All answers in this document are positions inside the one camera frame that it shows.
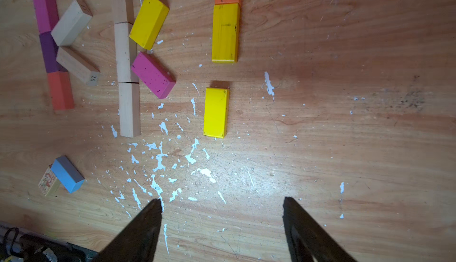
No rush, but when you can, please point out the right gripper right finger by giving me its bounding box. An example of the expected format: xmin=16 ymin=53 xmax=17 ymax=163
xmin=283 ymin=197 xmax=355 ymax=262

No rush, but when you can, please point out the purple block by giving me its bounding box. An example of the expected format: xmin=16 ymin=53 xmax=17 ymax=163
xmin=39 ymin=32 xmax=67 ymax=73

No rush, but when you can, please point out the red block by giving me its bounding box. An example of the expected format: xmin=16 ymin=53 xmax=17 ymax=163
xmin=47 ymin=72 xmax=75 ymax=111

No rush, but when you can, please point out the yellow block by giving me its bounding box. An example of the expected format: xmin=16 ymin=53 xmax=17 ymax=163
xmin=203 ymin=88 xmax=230 ymax=138
xmin=129 ymin=0 xmax=169 ymax=50
xmin=211 ymin=3 xmax=241 ymax=63

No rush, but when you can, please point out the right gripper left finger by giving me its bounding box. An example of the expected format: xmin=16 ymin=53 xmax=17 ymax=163
xmin=93 ymin=199 xmax=162 ymax=262

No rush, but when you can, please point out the magenta block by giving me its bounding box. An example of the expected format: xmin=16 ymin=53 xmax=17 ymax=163
xmin=131 ymin=52 xmax=176 ymax=99
xmin=33 ymin=0 xmax=59 ymax=34

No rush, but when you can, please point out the printed wooden block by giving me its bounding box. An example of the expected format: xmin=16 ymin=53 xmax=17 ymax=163
xmin=38 ymin=165 xmax=61 ymax=197

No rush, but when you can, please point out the blue block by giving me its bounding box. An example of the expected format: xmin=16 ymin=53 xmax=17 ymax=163
xmin=51 ymin=156 xmax=85 ymax=193

